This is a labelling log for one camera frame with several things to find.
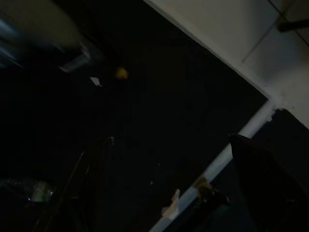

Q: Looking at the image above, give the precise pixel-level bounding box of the brown crumpled trash piece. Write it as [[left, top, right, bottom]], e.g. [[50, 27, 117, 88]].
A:
[[196, 177, 230, 206]]

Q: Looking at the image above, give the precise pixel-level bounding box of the crumpled white paper piece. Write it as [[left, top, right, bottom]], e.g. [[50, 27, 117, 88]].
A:
[[161, 188, 181, 218]]

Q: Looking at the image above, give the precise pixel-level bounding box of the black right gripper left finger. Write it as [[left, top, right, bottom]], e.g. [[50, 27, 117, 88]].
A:
[[31, 136, 115, 232]]

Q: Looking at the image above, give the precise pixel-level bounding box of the yellow round trash piece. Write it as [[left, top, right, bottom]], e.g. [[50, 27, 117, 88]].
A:
[[115, 66, 128, 79]]

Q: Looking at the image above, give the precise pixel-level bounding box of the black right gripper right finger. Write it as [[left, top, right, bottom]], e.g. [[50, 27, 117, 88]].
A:
[[228, 132, 309, 232]]

